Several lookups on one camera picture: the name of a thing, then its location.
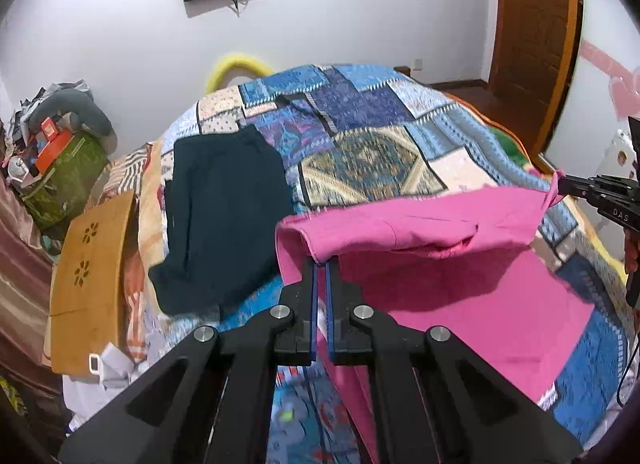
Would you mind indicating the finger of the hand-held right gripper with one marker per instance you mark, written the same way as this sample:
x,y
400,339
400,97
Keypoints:
x,y
575,191
575,178

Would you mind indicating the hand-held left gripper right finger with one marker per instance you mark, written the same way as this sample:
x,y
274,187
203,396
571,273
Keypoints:
x,y
331,300

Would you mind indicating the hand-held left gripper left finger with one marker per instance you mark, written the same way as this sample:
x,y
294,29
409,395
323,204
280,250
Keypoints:
x,y
312,300

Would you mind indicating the pink pants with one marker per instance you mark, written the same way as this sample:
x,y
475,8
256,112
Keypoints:
x,y
450,294

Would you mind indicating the person's right hand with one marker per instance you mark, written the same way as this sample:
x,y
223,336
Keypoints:
x,y
631,251

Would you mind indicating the white printed object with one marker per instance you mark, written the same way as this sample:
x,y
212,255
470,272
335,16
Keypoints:
x,y
617,153

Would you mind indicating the green cloth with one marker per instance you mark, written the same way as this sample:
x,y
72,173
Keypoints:
x,y
510,146

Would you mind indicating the dark teal folded garment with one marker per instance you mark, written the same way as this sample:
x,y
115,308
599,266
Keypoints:
x,y
220,224

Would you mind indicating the brown wooden door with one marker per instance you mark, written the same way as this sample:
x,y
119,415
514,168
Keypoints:
x,y
535,38

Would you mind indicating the patchwork printed blanket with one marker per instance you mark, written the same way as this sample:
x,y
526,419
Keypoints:
x,y
370,153

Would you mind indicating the white crumpled cloth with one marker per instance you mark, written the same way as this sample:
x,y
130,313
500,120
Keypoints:
x,y
107,384

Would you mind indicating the bamboo lap table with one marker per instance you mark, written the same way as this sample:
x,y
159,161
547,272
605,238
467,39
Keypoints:
x,y
90,279

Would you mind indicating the yellow foam tube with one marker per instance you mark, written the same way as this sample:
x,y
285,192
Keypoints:
x,y
235,68

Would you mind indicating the green patterned bag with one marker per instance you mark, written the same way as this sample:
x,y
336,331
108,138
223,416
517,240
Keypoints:
x,y
65,178

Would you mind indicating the brown satin cloth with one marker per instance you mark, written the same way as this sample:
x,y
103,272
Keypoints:
x,y
22,294

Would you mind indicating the grey neck pillow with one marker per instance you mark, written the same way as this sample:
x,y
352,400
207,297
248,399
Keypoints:
x,y
75,108

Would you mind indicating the orange box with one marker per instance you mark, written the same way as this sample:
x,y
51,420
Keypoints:
x,y
50,143

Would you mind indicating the pink wall decoration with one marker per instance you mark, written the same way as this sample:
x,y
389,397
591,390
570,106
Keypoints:
x,y
612,73

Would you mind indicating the white wall socket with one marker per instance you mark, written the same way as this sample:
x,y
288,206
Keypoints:
x,y
417,64

